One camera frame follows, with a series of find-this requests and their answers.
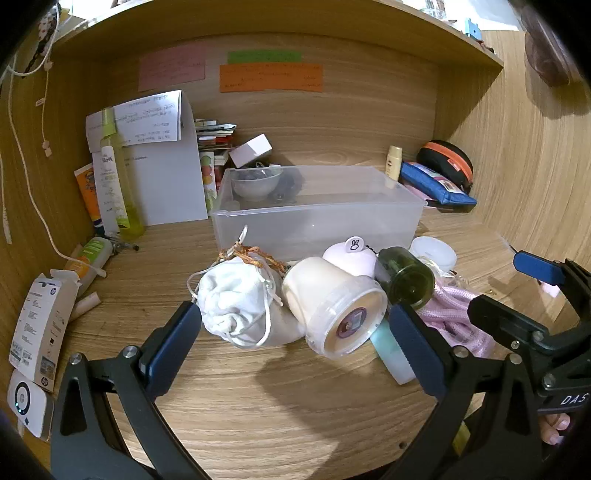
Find white drawstring pouch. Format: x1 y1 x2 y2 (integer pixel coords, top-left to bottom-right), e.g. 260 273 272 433
187 224 305 349

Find white cable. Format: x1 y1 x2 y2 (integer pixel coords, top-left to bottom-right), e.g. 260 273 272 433
0 4 86 268

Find wooden desktop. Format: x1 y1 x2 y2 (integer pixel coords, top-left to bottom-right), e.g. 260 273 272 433
46 203 580 480

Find blue pencil case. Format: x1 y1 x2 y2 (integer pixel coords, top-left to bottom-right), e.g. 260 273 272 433
399 161 478 206

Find white pocket device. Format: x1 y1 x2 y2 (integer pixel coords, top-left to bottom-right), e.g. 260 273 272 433
6 368 55 441

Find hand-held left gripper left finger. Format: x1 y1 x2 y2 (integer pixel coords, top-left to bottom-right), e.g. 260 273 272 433
51 301 204 480

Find small white box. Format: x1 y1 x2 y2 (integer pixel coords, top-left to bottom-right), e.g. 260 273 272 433
229 134 273 169

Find pink mesh bag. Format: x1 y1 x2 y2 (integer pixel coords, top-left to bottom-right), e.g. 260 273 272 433
416 282 496 360

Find yellow-green spray bottle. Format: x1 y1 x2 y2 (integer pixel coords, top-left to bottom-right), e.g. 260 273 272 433
100 107 145 241

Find white lip balm stick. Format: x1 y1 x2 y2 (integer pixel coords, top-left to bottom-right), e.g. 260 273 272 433
68 292 101 322

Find cream candle jar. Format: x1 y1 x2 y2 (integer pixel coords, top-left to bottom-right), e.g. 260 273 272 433
281 257 389 360

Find green glass bottle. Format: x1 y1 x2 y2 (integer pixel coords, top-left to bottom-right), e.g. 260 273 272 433
375 246 437 311

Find person's right hand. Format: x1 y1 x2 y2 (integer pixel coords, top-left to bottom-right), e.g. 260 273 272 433
538 412 574 446

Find white cosmetic tube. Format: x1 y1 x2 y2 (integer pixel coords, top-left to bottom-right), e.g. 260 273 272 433
92 147 127 234

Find green paper note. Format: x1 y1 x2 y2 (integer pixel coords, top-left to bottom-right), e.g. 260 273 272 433
227 49 303 64

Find stack of booklets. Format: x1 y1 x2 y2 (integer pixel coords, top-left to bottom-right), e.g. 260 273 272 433
194 119 237 151

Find white round lid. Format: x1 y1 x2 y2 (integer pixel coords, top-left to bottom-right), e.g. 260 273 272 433
409 236 456 269

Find small beige bottle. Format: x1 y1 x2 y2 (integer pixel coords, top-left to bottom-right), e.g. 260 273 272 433
384 145 403 182

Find black and orange case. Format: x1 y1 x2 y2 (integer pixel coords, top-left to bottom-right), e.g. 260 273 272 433
417 140 475 195

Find dark brown object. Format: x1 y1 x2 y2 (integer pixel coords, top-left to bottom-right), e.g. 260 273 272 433
521 4 571 88

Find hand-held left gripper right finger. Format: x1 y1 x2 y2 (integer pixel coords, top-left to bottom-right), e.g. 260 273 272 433
382 302 544 480

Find pink paper note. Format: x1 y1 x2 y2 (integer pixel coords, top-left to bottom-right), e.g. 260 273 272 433
139 45 206 92

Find white printed carton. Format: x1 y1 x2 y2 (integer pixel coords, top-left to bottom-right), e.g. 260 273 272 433
8 270 83 393

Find clear plastic storage bin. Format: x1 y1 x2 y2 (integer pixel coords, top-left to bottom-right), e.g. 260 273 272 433
211 165 426 266

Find orange paper note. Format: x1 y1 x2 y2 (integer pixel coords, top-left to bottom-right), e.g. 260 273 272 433
219 64 324 94

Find pink round case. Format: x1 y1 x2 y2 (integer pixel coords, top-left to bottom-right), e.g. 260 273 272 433
322 236 378 280

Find fruit print card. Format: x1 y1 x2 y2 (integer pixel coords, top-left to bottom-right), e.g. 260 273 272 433
199 151 219 214

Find light blue tube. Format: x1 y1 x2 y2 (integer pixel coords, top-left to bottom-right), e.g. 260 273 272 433
372 318 417 386

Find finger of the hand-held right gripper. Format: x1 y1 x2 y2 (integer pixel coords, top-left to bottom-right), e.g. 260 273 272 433
513 250 591 324
467 295 561 363

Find green and orange tube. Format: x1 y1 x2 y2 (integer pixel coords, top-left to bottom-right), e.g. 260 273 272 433
64 236 114 294

